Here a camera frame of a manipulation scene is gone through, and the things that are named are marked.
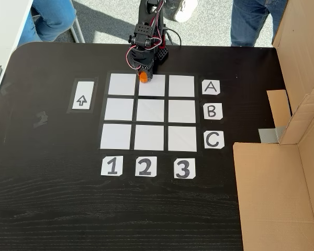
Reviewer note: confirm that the round orange token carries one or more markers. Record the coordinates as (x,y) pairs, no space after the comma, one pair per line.
(143,78)

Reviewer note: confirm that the white nine-square grid sheet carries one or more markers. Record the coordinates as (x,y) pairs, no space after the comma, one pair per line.
(149,112)

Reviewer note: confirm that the white arrow paper sheet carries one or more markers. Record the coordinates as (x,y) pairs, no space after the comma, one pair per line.
(87,90)

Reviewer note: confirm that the paper sheet letter A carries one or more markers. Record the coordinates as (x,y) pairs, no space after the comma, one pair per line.
(211,87)

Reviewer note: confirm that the white sneaker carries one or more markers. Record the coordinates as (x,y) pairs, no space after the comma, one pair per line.
(184,11)

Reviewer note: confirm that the white metal furniture leg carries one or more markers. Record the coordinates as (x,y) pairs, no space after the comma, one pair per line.
(77,30)

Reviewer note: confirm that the paper sheet letter B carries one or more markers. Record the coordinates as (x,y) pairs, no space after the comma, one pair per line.
(212,111)

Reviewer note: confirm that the paper sheet letter C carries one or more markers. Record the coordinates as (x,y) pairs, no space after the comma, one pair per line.
(213,139)

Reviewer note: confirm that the paper sheet number 2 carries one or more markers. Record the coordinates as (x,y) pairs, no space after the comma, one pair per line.
(145,166)

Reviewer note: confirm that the person in blue jeans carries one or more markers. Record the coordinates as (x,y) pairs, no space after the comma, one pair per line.
(49,21)

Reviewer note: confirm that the paper sheet number 1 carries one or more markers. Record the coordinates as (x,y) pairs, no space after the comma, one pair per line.
(112,166)

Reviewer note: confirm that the paper sheet number 3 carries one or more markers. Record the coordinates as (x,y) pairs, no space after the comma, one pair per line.
(184,169)

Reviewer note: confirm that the clear tape scraps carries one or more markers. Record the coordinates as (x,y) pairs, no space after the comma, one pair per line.
(41,119)

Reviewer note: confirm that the white desk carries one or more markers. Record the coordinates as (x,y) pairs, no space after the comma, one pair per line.
(5,31)

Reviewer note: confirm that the brown cardboard panel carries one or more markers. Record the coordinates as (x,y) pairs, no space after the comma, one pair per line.
(301,47)
(274,198)

